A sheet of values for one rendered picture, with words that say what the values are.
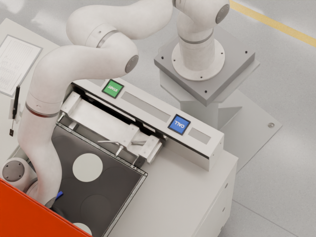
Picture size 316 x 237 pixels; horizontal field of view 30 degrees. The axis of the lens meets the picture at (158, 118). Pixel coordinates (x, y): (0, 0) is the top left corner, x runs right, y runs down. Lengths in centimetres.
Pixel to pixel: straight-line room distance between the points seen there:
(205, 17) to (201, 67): 35
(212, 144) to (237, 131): 105
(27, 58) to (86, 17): 59
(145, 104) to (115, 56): 51
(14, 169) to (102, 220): 39
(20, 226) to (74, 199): 98
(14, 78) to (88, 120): 29
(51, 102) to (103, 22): 25
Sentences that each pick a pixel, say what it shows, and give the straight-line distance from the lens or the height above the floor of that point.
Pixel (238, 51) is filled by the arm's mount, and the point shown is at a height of 88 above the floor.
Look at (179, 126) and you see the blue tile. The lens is 190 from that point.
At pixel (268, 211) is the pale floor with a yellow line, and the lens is 282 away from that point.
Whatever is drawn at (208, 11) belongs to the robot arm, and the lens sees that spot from 173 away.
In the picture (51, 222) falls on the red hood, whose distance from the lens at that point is 95.
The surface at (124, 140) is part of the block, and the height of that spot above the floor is 91.
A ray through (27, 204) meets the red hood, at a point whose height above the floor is 182.
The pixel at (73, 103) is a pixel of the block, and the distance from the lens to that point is 205.
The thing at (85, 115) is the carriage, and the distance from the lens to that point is 205.
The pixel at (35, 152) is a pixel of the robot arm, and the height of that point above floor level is 130.
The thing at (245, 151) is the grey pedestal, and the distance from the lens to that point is 289.
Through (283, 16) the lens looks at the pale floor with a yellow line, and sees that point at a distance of 329.
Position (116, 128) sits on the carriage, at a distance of 201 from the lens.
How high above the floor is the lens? 270
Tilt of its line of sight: 65 degrees down
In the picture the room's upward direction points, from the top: 10 degrees counter-clockwise
